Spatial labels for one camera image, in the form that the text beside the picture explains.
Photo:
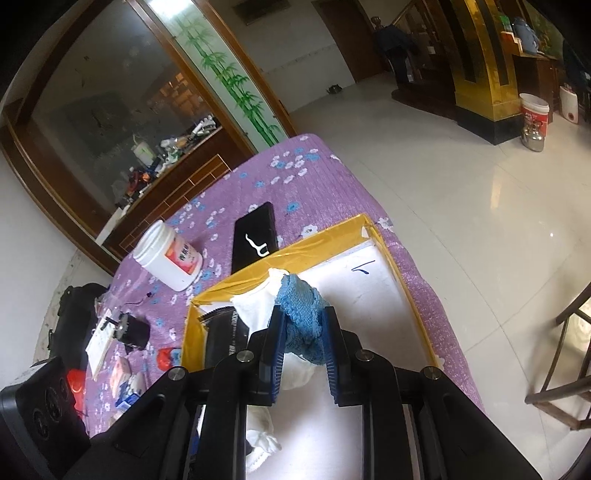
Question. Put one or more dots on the black pouch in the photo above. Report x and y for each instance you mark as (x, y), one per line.
(221, 337)

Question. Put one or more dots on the black phone box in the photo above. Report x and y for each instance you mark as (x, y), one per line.
(254, 221)

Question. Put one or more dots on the wooden door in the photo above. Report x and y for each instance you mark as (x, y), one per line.
(351, 37)

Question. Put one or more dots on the small pink box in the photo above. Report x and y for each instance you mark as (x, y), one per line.
(122, 369)

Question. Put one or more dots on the golden pillar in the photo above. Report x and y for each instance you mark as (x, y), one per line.
(485, 92)

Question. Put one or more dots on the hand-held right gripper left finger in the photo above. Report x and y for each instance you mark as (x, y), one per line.
(277, 353)

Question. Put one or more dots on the white floor appliance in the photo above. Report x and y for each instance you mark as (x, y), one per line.
(569, 104)

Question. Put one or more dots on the wooden side cabinet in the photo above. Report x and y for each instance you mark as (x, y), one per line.
(538, 78)

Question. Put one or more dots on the black electric motor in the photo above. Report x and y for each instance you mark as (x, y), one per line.
(136, 332)

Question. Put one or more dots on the pair of dark shoes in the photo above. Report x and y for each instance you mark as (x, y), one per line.
(333, 89)

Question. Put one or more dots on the purple floral tablecloth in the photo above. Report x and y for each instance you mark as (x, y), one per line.
(323, 184)

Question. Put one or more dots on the wooden chair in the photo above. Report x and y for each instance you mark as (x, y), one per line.
(554, 401)

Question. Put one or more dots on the blue knitted cloth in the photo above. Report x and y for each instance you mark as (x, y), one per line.
(300, 309)

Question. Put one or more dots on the blue white packet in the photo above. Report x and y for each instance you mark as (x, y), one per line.
(131, 397)

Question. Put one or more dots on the wooden staircase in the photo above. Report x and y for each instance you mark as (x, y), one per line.
(429, 83)

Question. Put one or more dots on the yellow cardboard box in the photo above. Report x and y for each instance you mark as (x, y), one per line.
(323, 240)

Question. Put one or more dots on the dark wall plaque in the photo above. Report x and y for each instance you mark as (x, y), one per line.
(254, 11)

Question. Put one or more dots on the black plastic device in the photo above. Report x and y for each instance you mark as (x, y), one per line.
(32, 424)

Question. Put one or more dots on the wooden glass cabinet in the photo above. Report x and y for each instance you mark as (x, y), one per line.
(92, 92)

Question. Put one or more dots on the bamboo print glass panel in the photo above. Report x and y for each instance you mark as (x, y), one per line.
(235, 83)

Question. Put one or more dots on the metal kettle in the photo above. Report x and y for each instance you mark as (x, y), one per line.
(533, 138)

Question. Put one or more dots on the black bag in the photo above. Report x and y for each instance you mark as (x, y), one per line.
(74, 314)

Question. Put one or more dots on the blue bag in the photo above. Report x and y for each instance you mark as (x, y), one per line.
(525, 34)

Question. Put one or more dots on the pile of shelf clutter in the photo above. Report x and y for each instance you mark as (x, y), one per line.
(161, 157)

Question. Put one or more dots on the white paper sheet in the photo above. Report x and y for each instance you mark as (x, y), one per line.
(99, 353)

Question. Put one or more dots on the white plastic jar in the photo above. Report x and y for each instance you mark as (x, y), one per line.
(161, 258)

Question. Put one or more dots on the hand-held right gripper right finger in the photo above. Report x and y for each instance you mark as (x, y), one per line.
(330, 357)

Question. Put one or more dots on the white red bucket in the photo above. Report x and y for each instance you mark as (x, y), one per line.
(535, 108)

